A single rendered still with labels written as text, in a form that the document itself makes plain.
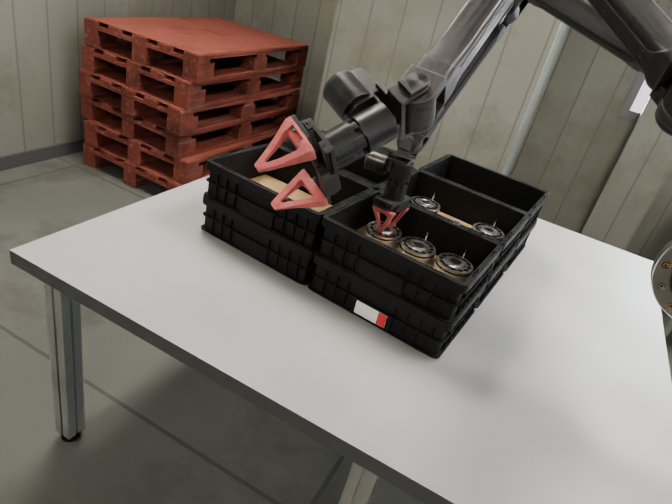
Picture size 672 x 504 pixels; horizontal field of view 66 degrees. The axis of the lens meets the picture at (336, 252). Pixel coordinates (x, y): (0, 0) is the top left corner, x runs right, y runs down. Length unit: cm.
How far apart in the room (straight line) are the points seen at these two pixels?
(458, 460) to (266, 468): 90
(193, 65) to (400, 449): 237
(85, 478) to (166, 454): 24
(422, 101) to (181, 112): 237
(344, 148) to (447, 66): 19
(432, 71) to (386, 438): 69
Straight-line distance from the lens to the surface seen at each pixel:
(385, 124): 75
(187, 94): 303
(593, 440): 135
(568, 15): 139
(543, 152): 401
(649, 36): 92
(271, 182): 169
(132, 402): 204
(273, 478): 186
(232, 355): 119
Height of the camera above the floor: 150
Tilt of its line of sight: 29 degrees down
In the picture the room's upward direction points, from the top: 14 degrees clockwise
